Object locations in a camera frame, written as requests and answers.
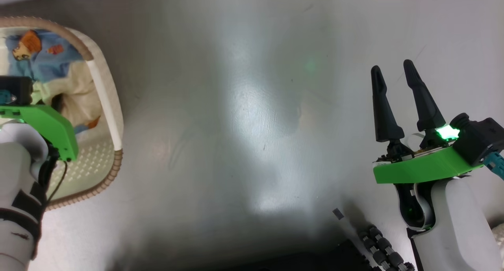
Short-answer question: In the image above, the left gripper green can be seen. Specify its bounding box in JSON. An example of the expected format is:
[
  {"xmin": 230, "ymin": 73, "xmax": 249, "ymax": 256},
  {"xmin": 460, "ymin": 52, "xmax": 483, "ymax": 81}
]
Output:
[{"xmin": 0, "ymin": 104, "xmax": 79, "ymax": 162}]

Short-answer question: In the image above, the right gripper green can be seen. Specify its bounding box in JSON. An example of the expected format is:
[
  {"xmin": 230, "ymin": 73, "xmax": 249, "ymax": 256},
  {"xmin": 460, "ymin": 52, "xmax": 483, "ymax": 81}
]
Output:
[{"xmin": 371, "ymin": 59, "xmax": 483, "ymax": 184}]

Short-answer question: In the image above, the cream garment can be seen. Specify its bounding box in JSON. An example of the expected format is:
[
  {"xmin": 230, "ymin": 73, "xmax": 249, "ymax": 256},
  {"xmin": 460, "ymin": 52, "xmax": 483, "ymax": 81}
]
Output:
[{"xmin": 31, "ymin": 60, "xmax": 104, "ymax": 126}]

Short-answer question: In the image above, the blue bear print garment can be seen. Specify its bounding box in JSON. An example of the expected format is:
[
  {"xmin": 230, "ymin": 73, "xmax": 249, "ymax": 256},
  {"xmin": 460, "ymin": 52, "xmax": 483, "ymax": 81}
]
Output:
[{"xmin": 5, "ymin": 30, "xmax": 101, "ymax": 134}]

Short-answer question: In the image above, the cream perforated laundry basket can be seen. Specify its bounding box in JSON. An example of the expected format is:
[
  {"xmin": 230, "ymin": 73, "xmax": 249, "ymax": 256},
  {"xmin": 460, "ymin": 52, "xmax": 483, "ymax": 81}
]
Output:
[{"xmin": 0, "ymin": 16, "xmax": 124, "ymax": 211}]

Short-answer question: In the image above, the teal right camera connector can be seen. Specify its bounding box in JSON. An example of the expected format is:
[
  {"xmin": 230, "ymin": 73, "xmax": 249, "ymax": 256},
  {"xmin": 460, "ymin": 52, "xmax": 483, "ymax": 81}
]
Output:
[{"xmin": 484, "ymin": 152, "xmax": 504, "ymax": 181}]

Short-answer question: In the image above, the black cable chain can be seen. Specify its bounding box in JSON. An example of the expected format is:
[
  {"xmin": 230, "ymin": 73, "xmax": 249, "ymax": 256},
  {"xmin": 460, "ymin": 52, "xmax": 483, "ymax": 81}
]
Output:
[{"xmin": 358, "ymin": 224, "xmax": 415, "ymax": 271}]

